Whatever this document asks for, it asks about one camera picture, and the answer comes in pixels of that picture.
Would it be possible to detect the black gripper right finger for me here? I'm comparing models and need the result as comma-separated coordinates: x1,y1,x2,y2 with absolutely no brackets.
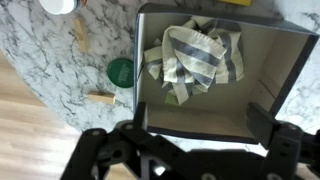
245,102,320,180

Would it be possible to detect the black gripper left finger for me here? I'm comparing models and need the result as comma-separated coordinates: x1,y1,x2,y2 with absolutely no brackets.
59,101,188,180

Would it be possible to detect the dark blue box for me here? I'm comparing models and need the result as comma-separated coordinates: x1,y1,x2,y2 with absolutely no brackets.
133,2,320,146

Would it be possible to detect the grey cream striped towel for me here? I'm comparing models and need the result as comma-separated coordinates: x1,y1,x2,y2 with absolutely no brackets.
142,14,246,106

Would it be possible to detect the wooden block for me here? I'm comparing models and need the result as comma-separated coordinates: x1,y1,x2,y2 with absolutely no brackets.
87,91,117,105
72,17,91,54

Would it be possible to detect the green round lid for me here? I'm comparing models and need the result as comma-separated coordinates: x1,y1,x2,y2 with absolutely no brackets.
106,57,135,89

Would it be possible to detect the green yellow dog treat packet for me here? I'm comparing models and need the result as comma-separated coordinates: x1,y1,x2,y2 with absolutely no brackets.
214,0,253,7

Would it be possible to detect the white plastic jar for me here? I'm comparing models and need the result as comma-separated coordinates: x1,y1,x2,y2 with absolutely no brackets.
38,0,88,16

